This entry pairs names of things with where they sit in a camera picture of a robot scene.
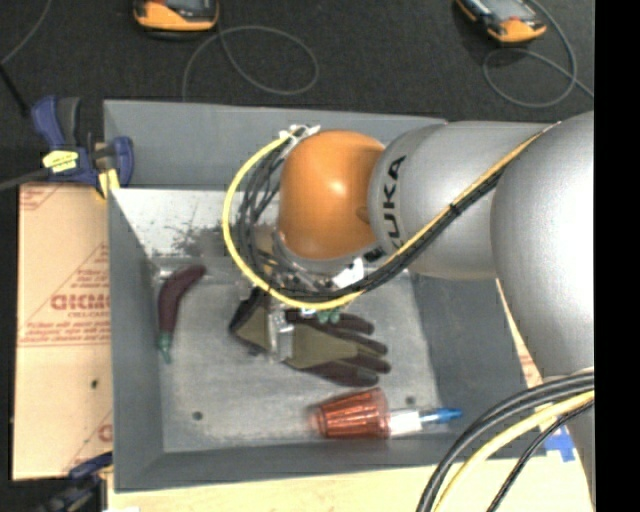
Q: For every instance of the dark glove with olive palm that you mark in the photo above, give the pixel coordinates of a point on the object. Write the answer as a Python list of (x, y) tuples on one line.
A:
[(325, 350)]

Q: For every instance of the grey metal bin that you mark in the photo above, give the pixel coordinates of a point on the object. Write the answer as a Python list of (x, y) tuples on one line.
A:
[(250, 400)]

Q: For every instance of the purple toy eggplant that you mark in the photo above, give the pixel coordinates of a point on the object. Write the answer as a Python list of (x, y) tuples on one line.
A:
[(172, 300)]

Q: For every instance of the brown cardboard board red print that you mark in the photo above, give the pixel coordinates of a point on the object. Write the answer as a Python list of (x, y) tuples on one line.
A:
[(60, 280)]

